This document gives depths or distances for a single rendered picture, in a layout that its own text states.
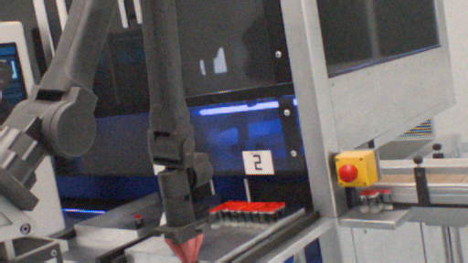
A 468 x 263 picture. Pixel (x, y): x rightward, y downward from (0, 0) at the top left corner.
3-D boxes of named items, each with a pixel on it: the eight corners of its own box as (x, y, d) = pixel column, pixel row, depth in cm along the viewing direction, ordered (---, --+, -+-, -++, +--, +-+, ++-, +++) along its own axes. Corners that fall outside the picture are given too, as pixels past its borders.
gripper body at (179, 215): (211, 224, 107) (205, 187, 107) (177, 241, 100) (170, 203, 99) (187, 222, 112) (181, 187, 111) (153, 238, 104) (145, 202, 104)
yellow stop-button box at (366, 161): (352, 178, 129) (347, 149, 128) (381, 178, 124) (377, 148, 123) (337, 187, 123) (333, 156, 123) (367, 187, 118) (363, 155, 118)
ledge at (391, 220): (365, 208, 136) (364, 201, 136) (418, 210, 127) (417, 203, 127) (340, 226, 126) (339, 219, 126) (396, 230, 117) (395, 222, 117)
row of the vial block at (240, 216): (220, 223, 139) (218, 205, 139) (280, 226, 127) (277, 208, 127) (215, 226, 138) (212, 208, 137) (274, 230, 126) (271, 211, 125)
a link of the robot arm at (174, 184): (150, 169, 104) (173, 168, 101) (171, 161, 109) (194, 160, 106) (156, 204, 105) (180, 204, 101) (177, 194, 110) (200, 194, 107)
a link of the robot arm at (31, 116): (-8, 137, 74) (17, 141, 71) (34, 85, 80) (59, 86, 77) (30, 177, 80) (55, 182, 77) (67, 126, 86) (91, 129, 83)
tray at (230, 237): (220, 216, 146) (218, 204, 145) (305, 222, 128) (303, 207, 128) (127, 265, 121) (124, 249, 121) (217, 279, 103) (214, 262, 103)
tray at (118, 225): (160, 201, 177) (157, 190, 177) (221, 203, 159) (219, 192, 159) (76, 236, 152) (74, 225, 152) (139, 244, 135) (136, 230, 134)
